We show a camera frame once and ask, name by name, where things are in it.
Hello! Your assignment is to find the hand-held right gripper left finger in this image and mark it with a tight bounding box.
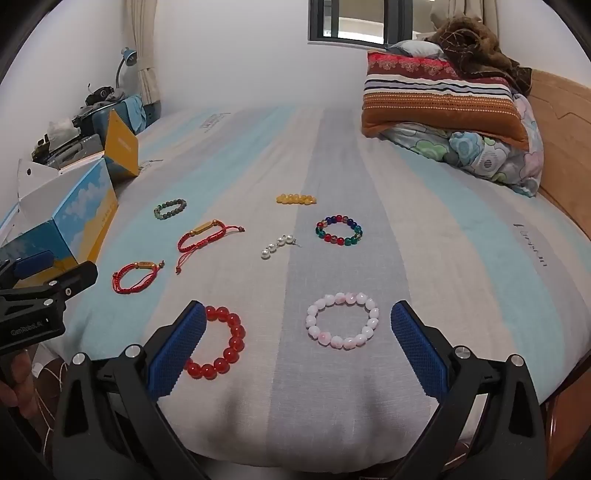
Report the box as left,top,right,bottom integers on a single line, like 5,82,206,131
52,300,218,480

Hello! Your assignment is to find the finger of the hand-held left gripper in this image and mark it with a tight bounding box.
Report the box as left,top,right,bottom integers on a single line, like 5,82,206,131
14,261,99,302
0,249,54,283

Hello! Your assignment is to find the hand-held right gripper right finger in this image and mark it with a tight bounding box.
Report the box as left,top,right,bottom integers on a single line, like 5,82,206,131
390,300,552,480

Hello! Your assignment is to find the blue and yellow cardboard box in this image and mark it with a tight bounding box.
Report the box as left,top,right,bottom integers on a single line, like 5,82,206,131
0,110,140,278

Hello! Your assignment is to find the large red cord bracelet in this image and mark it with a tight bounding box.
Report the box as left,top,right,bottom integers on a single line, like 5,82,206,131
174,219,246,276

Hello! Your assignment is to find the multicolour glass bead bracelet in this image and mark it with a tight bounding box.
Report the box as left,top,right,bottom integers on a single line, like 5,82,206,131
316,213,363,247

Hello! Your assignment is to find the person's left hand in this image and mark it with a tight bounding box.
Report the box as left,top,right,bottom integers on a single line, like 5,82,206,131
0,350,40,419

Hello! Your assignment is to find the blue cloth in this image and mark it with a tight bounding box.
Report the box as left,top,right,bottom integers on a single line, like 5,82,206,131
92,95,148,134

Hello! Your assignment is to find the dark desk clutter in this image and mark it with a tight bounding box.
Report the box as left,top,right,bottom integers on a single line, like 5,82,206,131
85,84,116,106

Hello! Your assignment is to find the floral quilt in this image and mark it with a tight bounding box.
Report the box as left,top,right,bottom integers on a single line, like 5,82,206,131
381,92,544,198

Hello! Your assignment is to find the blue desk lamp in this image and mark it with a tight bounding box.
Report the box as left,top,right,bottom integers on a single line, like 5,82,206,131
115,46,139,90

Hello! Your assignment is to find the beige curtain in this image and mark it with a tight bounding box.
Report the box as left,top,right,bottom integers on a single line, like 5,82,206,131
450,0,502,33
127,0,162,104

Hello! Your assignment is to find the striped bed sheet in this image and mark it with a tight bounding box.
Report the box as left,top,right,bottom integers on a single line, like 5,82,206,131
0,106,587,476

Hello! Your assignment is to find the striped orange pillow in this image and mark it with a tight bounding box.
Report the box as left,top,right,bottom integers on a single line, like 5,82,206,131
361,51,529,151

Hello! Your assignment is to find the wooden bed headboard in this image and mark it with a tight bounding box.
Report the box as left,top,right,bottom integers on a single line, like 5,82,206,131
526,69,591,259

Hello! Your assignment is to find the grey pillow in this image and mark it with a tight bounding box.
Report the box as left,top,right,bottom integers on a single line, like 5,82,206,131
387,39,446,60

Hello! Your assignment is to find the brown blanket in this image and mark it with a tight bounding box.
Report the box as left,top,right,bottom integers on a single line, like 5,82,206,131
431,16,533,95

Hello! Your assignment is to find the dark framed window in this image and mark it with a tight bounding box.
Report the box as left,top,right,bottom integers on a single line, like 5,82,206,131
308,0,455,47

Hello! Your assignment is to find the red glass bead bracelet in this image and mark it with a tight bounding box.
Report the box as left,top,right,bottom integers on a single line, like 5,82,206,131
185,305,246,380

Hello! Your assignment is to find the small red cord bracelet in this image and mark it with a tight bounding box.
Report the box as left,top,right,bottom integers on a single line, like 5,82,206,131
112,260,165,295

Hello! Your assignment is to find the brown wooden bead bracelet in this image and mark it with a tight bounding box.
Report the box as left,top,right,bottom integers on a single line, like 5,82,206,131
154,198,188,221

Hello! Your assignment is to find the pink white bead bracelet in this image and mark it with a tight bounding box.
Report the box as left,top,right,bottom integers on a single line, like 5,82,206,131
305,291,380,350

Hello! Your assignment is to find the white pearl bracelet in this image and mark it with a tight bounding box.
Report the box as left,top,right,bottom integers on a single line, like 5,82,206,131
260,234,303,260

